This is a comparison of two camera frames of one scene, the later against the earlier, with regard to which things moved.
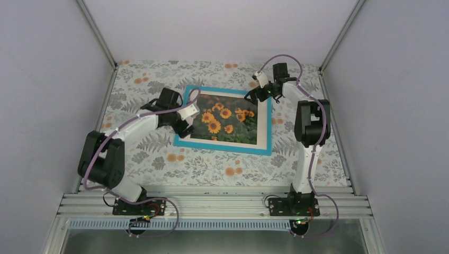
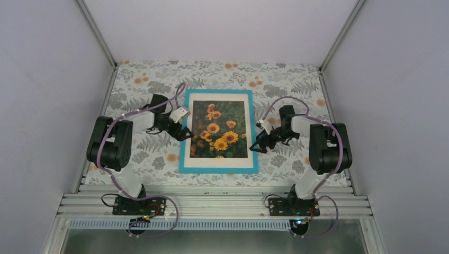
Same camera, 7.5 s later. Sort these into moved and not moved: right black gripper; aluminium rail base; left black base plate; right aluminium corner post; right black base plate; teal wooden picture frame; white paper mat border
Moved: teal wooden picture frame; right black gripper; white paper mat border
Not moved: left black base plate; aluminium rail base; right black base plate; right aluminium corner post
